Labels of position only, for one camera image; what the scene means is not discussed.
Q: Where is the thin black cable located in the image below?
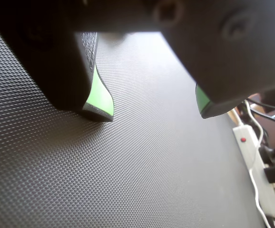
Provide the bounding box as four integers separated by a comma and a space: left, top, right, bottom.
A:
246, 97, 275, 109
248, 108, 275, 135

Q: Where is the black round plug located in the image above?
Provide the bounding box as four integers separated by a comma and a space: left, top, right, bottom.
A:
258, 145, 275, 165

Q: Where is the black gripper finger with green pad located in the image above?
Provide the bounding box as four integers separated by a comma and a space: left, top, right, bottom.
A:
0, 0, 115, 123
151, 0, 275, 119

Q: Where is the white power strip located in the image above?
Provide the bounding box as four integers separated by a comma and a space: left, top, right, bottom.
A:
232, 125, 275, 217

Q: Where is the black textured mat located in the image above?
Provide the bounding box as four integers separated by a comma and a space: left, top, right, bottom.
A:
0, 14, 266, 228

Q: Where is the thin white cable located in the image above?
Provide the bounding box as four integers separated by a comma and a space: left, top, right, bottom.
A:
244, 99, 275, 228

